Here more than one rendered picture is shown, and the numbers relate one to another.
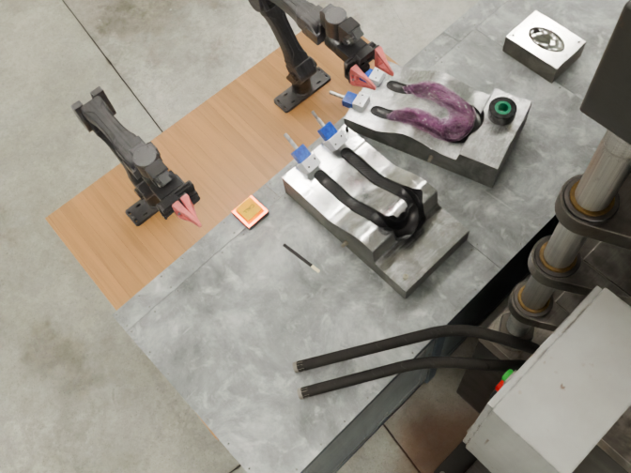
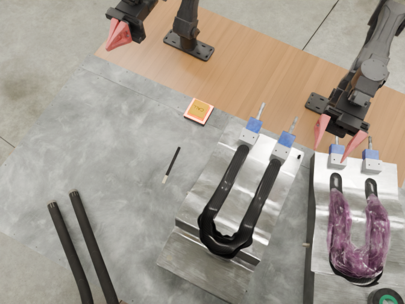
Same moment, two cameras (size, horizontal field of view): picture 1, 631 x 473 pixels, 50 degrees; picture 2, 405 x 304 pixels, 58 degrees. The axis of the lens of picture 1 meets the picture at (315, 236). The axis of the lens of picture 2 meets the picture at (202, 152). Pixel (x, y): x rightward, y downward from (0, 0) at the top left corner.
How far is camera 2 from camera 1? 1.02 m
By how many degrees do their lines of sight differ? 24
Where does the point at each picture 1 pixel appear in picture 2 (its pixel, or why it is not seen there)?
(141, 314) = (93, 70)
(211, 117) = (275, 54)
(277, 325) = (107, 166)
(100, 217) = (163, 16)
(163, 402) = not seen: hidden behind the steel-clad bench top
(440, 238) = (219, 280)
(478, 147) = (330, 290)
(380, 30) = not seen: outside the picture
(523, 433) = not seen: outside the picture
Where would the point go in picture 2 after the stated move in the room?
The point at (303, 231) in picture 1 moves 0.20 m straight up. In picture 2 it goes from (196, 158) to (196, 131)
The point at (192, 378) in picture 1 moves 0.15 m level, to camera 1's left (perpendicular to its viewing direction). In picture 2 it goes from (51, 122) to (36, 91)
